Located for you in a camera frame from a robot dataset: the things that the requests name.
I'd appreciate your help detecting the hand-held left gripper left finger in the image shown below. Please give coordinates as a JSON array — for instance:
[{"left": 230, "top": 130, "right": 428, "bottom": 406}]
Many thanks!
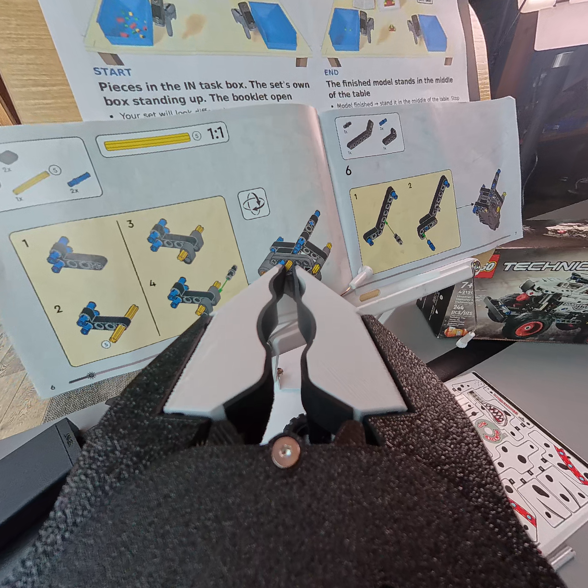
[{"left": 163, "top": 265, "right": 285, "bottom": 445}]

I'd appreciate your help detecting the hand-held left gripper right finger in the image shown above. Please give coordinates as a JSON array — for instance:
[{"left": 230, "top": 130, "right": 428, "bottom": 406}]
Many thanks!
[{"left": 292, "top": 266, "right": 409, "bottom": 444}]

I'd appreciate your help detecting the toy instruction booklet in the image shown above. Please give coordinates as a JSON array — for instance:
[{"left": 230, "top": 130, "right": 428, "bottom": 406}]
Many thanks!
[{"left": 0, "top": 96, "right": 522, "bottom": 399}]

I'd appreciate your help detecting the printed task instruction sheet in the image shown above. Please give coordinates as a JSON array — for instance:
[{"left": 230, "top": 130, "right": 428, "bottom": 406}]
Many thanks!
[{"left": 37, "top": 0, "right": 469, "bottom": 122}]

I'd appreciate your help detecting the black toy tyre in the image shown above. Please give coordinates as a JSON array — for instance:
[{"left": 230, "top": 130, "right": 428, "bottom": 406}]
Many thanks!
[{"left": 285, "top": 413, "right": 318, "bottom": 444}]

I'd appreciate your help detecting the white book stand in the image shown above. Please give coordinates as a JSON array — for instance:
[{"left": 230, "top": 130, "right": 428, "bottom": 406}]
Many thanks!
[{"left": 259, "top": 257, "right": 483, "bottom": 444}]

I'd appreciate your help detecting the toy set box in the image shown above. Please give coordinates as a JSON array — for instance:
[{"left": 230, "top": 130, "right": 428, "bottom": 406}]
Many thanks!
[{"left": 416, "top": 220, "right": 588, "bottom": 344}]

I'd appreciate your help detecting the sticker sheet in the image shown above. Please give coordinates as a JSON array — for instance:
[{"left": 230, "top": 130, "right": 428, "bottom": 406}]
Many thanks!
[{"left": 446, "top": 371, "right": 588, "bottom": 552}]

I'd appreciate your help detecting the black power adapter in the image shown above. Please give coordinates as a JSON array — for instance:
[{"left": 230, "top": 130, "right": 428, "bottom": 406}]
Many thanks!
[{"left": 0, "top": 417, "right": 84, "bottom": 547}]

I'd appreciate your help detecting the white light panel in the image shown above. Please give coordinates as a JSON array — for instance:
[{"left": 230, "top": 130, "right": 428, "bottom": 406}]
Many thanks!
[{"left": 533, "top": 0, "right": 588, "bottom": 51}]

